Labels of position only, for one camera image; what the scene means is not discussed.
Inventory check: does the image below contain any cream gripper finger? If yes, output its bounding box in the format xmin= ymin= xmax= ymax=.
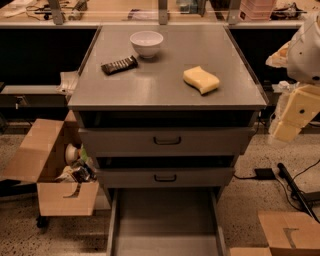
xmin=272 ymin=122 xmax=301 ymax=142

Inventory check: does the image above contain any yellow sponge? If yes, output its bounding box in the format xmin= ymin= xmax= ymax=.
xmin=183 ymin=66 xmax=220 ymax=95

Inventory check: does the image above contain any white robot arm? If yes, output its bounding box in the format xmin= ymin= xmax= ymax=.
xmin=269 ymin=13 xmax=320 ymax=142

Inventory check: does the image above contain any top grey drawer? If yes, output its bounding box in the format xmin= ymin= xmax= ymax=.
xmin=79 ymin=128 xmax=254 ymax=157

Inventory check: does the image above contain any middle grey drawer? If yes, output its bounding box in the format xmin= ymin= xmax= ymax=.
xmin=96 ymin=168 xmax=234 ymax=188

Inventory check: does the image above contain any grey drawer cabinet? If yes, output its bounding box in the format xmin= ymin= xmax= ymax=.
xmin=67 ymin=23 xmax=269 ymax=201

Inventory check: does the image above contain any bottom grey open drawer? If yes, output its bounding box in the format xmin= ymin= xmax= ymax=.
xmin=106 ymin=188 xmax=227 ymax=256

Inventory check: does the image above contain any black rod on floor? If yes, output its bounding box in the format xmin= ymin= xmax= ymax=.
xmin=277 ymin=163 xmax=320 ymax=223

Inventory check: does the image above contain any black power adapter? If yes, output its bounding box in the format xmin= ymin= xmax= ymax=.
xmin=255 ymin=168 xmax=276 ymax=180

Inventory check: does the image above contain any cardboard box right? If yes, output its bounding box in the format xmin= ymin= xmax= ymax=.
xmin=229 ymin=211 xmax=320 ymax=256

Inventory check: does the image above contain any pink storage bin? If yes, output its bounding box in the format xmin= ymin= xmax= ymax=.
xmin=239 ymin=0 xmax=276 ymax=21

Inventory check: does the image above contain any white ceramic bowl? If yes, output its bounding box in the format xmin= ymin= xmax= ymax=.
xmin=130 ymin=31 xmax=164 ymax=58

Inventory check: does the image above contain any dark snack bar wrapper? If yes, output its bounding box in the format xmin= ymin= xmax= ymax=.
xmin=101 ymin=56 xmax=138 ymax=75

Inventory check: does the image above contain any white bowl in box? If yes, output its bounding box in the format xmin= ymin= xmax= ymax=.
xmin=65 ymin=144 xmax=79 ymax=165

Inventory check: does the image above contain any open cardboard box left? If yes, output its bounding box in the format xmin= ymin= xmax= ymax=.
xmin=3 ymin=111 xmax=99 ymax=216

